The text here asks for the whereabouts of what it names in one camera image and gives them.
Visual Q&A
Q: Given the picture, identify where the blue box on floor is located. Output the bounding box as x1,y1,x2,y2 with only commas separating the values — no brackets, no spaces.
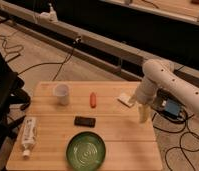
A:
164,99,181,118

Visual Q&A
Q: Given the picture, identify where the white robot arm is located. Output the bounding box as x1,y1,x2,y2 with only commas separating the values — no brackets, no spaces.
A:
130,59,199,123

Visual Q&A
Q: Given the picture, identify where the orange carrot toy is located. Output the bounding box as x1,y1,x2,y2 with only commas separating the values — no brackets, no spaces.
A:
90,93,97,108

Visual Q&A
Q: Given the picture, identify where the black floor cable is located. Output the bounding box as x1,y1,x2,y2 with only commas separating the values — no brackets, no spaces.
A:
18,36,82,82

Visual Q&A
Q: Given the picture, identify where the white toothpaste tube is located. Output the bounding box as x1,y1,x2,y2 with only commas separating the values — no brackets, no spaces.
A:
21,117,37,158

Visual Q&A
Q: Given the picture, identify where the white sponge block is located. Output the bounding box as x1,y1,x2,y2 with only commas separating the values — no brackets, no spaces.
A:
117,93,134,108

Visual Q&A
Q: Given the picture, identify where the black chair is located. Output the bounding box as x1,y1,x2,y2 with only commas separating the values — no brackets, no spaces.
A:
0,52,31,149

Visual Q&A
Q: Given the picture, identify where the white plastic cup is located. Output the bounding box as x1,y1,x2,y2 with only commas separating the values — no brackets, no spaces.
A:
53,84,70,106

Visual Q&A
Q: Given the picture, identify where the green glass plate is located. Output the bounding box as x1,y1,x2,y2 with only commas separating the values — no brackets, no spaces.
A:
66,131,106,171

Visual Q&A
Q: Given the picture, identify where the black eraser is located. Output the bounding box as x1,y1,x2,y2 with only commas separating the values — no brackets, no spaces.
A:
74,116,96,127

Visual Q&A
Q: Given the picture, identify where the black cables right floor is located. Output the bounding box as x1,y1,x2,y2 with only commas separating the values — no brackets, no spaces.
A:
151,108,199,171

